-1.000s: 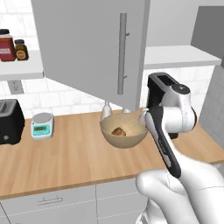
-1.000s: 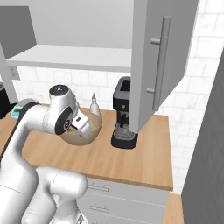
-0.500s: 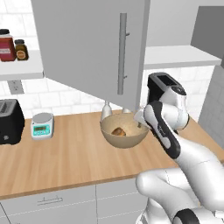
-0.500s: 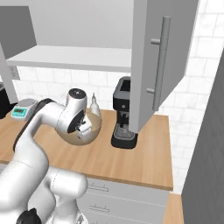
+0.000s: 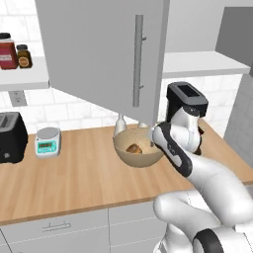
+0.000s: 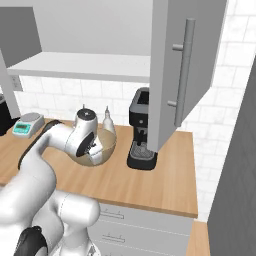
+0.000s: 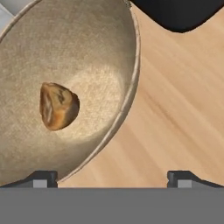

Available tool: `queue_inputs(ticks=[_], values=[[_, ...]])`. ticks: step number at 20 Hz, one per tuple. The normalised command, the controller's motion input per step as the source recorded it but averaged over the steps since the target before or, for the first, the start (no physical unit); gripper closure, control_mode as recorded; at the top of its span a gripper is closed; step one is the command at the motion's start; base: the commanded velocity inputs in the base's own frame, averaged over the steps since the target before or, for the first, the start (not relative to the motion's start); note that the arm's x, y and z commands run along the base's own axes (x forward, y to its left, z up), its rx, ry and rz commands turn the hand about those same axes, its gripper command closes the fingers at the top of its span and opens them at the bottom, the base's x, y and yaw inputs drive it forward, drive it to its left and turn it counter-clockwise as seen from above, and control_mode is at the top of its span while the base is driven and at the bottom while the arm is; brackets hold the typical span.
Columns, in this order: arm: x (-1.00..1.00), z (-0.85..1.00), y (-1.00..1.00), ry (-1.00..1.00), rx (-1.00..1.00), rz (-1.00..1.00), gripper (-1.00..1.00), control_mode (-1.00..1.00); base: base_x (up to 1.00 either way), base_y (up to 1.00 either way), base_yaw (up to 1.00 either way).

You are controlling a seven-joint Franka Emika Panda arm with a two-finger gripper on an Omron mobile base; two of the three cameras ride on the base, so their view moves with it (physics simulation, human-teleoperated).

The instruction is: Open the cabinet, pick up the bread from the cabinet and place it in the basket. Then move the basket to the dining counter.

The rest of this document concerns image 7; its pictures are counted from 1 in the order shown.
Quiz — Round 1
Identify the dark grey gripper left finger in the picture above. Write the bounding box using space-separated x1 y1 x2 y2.
2 170 59 189

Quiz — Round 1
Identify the black rounded object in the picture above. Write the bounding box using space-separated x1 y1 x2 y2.
129 0 224 33

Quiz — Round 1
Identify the brown bread piece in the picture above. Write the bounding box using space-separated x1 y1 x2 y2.
38 81 81 131

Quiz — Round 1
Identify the beige woven basket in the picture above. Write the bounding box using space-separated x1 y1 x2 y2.
0 0 142 187

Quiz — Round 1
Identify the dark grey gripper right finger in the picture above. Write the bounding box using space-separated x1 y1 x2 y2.
166 170 223 189

